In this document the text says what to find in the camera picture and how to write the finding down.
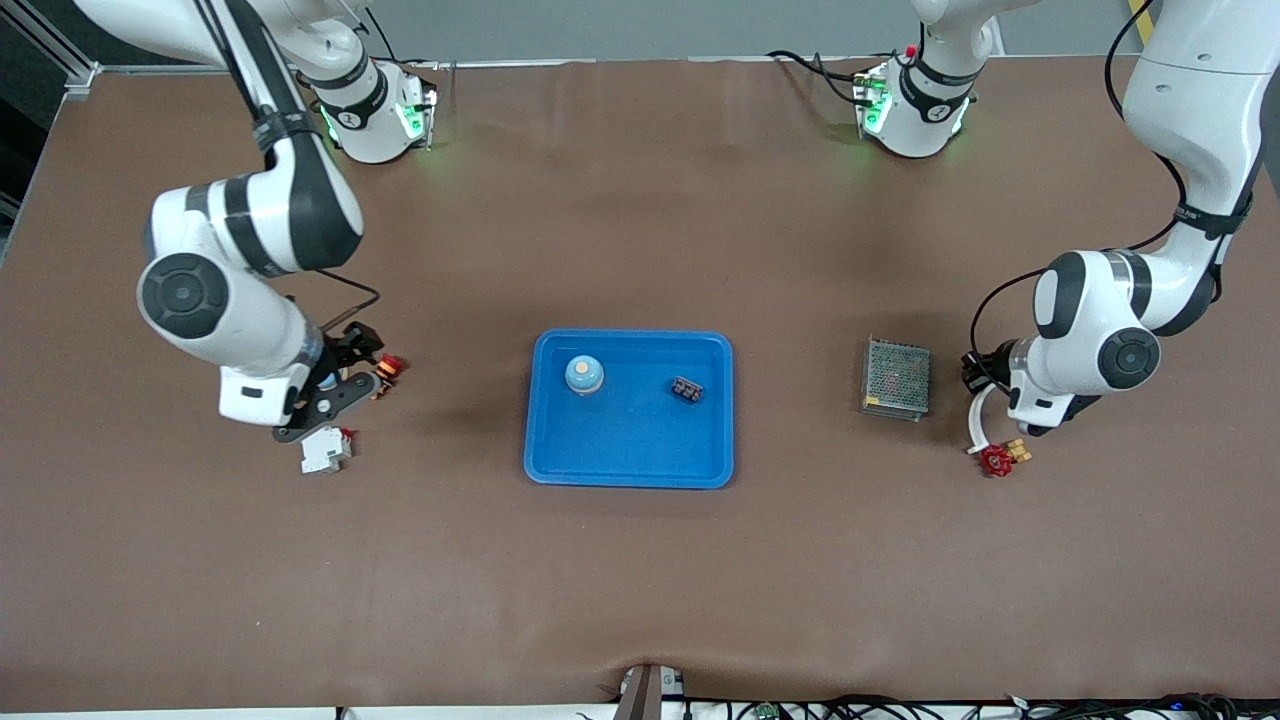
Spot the black base cable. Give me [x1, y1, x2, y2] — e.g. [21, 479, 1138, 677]
[340, 5, 441, 71]
[768, 48, 881, 109]

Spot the blue plastic tray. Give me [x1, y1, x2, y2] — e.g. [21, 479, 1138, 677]
[523, 328, 736, 491]

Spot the black cable bundle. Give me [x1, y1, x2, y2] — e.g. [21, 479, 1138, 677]
[575, 693, 1280, 720]

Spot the red handle brass valve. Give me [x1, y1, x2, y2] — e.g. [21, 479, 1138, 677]
[975, 437, 1034, 479]

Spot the aluminium frame post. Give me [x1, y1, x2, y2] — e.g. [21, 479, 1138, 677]
[20, 20, 103, 101]

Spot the black left base cable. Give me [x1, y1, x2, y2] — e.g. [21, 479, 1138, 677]
[768, 48, 881, 109]

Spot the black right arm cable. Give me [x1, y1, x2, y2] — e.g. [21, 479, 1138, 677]
[200, 0, 383, 331]

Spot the black right base cable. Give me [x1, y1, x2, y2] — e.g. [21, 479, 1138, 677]
[340, 5, 441, 71]

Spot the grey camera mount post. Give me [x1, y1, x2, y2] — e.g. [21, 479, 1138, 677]
[612, 662, 689, 720]

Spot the metal mesh power supply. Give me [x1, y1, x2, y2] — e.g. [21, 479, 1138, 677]
[860, 338, 933, 423]

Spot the white curved plastic arc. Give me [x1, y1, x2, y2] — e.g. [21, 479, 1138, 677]
[965, 385, 1001, 456]

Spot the white circuit breaker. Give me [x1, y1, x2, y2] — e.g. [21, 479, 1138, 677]
[300, 425, 356, 476]

